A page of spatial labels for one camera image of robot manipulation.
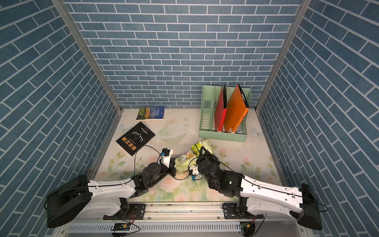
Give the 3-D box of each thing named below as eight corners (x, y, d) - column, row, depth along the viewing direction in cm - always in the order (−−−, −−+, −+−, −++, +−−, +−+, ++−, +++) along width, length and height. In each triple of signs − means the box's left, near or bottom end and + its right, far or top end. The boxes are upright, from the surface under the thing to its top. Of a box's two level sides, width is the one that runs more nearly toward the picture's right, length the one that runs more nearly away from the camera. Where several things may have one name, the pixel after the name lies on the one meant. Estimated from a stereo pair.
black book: (118, 144, 101) (115, 140, 97) (142, 125, 111) (140, 121, 108) (132, 156, 95) (129, 152, 91) (155, 135, 105) (154, 131, 102)
